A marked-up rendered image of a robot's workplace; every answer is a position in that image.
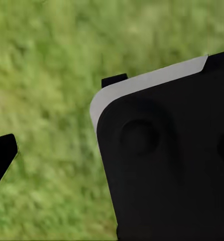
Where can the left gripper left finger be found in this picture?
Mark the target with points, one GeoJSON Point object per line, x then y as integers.
{"type": "Point", "coordinates": [8, 150]}

